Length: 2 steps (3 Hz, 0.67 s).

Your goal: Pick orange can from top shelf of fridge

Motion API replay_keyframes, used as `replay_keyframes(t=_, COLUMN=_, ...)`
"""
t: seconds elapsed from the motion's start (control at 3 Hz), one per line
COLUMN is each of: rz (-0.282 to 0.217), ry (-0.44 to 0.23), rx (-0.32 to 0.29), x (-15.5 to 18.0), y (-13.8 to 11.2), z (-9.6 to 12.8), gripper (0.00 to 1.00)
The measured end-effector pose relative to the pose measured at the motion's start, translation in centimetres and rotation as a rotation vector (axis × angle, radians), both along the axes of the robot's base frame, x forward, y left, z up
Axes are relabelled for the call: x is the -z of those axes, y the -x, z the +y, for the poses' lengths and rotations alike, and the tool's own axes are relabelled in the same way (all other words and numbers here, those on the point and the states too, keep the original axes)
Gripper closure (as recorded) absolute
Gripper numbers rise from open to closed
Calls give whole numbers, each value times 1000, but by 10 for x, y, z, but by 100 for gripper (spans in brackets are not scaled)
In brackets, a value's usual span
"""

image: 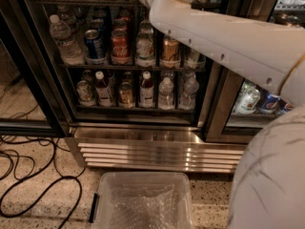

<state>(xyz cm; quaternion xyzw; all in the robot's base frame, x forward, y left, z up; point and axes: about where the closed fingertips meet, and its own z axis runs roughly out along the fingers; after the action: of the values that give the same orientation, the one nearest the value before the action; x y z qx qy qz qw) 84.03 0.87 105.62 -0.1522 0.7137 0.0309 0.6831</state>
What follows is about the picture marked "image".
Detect gold orange soda can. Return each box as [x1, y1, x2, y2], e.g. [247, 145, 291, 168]
[160, 36, 180, 68]

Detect blue pepsi can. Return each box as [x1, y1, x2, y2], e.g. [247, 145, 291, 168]
[279, 102, 294, 115]
[258, 92, 280, 114]
[84, 29, 106, 62]

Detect clear water bottle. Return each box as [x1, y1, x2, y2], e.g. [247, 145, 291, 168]
[50, 14, 85, 65]

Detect white green soda can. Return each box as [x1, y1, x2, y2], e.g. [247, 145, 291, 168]
[135, 32, 155, 67]

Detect black floor cable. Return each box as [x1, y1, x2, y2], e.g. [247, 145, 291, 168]
[0, 135, 87, 229]

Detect brown tea bottle right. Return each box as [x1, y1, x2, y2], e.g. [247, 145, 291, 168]
[138, 71, 154, 108]

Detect stainless fridge vent grille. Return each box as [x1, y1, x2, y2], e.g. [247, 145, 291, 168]
[65, 137, 245, 174]

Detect gold can bottom shelf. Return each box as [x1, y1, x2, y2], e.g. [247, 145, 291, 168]
[118, 82, 135, 108]

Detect brown tea bottle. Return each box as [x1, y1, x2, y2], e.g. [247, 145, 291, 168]
[95, 71, 114, 107]
[138, 71, 154, 108]

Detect small water bottle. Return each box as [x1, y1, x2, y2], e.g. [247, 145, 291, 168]
[178, 77, 199, 110]
[158, 77, 174, 110]

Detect blue Pepsi can far right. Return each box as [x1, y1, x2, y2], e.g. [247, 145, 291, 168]
[279, 102, 294, 115]

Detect small water bottle right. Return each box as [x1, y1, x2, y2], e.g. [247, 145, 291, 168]
[178, 77, 199, 110]

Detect open glass fridge door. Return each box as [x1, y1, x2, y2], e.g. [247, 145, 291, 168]
[0, 0, 69, 137]

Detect green can bottom shelf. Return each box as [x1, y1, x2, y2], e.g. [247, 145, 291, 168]
[76, 80, 96, 106]

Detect brown tea bottle left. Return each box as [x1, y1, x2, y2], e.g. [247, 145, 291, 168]
[95, 71, 114, 107]

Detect clear plastic storage bin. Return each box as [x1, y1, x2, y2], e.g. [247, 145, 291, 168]
[90, 172, 194, 229]

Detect white green can right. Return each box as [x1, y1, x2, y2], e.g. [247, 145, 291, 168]
[234, 80, 260, 115]

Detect small water bottle left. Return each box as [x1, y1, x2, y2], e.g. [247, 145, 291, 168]
[158, 77, 174, 110]

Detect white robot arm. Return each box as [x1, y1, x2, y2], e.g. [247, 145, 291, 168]
[139, 0, 305, 229]

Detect green silver soda can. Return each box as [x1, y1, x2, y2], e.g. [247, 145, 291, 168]
[184, 48, 206, 69]

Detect red Coca-Cola can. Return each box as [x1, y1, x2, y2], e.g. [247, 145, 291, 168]
[111, 30, 131, 65]

